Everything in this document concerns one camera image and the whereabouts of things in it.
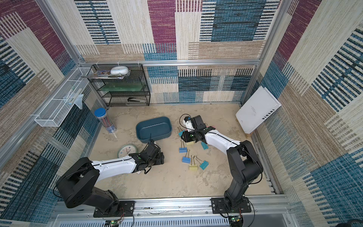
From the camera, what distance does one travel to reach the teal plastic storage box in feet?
3.30

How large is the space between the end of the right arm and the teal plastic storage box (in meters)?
0.18

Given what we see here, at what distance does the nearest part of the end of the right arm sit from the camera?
2.24ft
